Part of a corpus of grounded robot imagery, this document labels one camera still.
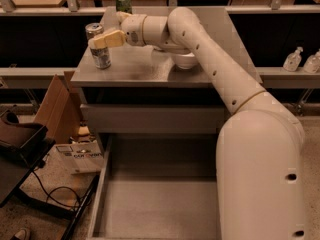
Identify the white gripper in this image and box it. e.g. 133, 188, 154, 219
88, 11, 146, 49

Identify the silver redbull can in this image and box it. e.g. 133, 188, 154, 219
85, 23, 111, 69

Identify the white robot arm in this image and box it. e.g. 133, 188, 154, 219
88, 7, 307, 240

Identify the green soda can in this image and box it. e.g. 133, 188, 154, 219
115, 0, 132, 14

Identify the grey drawer cabinet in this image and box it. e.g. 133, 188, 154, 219
72, 7, 261, 154

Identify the closed grey top drawer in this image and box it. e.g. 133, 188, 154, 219
81, 104, 229, 134

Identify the open grey middle drawer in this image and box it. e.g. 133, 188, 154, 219
86, 134, 221, 240

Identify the white ceramic bowl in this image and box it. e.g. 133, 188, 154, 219
172, 53, 198, 70

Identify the brown cardboard box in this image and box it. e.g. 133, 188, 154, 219
34, 71, 83, 144

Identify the white printed paper bag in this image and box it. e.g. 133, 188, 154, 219
55, 142, 104, 174

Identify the black side table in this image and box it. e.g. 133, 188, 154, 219
0, 141, 99, 240

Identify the left sanitizer pump bottle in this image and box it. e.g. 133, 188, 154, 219
283, 46, 303, 72

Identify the sanitizer pump bottle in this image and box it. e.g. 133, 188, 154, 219
303, 50, 320, 74
283, 46, 303, 72

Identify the right sanitizer pump bottle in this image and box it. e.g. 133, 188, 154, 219
303, 50, 320, 74

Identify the shoe tip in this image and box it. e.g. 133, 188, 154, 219
10, 228, 31, 240

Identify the black cable on floor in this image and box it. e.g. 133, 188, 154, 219
30, 169, 88, 211

